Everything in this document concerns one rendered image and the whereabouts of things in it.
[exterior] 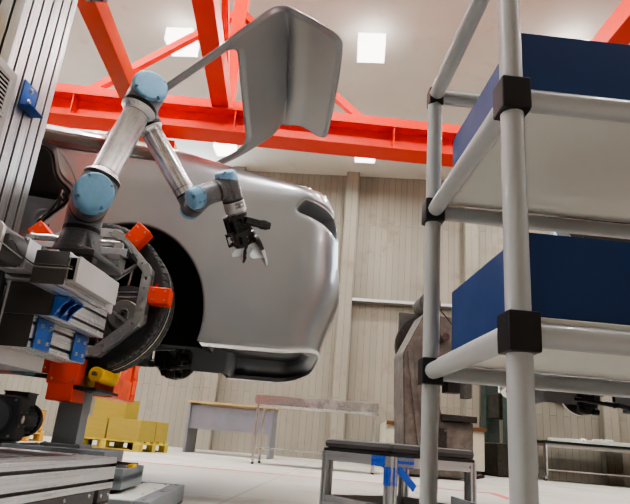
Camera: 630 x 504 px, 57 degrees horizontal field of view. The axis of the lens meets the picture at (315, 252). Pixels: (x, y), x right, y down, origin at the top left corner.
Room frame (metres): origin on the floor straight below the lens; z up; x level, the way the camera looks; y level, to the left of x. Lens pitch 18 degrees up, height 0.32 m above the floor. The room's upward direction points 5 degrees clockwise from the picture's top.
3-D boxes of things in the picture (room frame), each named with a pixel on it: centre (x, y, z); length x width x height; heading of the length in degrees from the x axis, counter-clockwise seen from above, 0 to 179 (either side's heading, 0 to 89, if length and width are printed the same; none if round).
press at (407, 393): (8.42, -1.93, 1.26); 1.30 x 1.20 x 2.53; 82
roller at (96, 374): (2.47, 0.83, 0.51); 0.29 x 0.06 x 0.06; 2
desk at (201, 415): (10.64, 1.19, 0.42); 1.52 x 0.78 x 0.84; 86
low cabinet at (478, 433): (11.24, -2.39, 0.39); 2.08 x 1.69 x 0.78; 175
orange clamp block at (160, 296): (2.39, 0.63, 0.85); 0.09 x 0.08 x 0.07; 92
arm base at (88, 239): (1.78, 0.76, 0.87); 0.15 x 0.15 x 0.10
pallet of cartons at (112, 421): (9.13, 2.67, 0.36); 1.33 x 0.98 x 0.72; 83
